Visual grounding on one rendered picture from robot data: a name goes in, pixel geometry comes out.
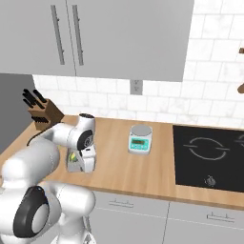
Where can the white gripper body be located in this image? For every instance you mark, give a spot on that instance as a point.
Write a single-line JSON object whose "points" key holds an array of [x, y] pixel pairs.
{"points": [[88, 163]]}

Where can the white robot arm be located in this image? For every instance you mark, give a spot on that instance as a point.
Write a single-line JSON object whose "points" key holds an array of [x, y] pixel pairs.
{"points": [[35, 158]]}

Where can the white teal kitchen scale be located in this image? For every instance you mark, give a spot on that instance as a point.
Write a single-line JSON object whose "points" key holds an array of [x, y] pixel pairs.
{"points": [[140, 141]]}

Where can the wooden knife block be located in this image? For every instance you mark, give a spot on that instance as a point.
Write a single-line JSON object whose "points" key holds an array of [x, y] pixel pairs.
{"points": [[47, 114]]}

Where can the grey drawer front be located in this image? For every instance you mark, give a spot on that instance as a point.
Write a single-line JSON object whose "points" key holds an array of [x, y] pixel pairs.
{"points": [[197, 214], [143, 205]]}

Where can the grey lower cupboard door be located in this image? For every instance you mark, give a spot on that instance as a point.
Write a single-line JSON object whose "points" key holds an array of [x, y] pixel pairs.
{"points": [[203, 235], [127, 228]]}

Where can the grey cupboard door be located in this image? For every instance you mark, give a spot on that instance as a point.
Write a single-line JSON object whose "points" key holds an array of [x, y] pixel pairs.
{"points": [[127, 228], [133, 38], [28, 35], [203, 235]]}

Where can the grey fridge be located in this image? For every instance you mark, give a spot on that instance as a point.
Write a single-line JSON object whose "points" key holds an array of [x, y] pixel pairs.
{"points": [[12, 108]]}

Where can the black hob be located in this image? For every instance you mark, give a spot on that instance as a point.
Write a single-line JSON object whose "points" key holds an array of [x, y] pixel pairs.
{"points": [[206, 158]]}

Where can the grey upper cupboard door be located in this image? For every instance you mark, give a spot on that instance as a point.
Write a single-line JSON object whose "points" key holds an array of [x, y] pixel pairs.
{"points": [[28, 35], [133, 38]]}

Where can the grey wall socket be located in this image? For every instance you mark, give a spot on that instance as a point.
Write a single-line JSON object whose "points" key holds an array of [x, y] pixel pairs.
{"points": [[136, 87]]}

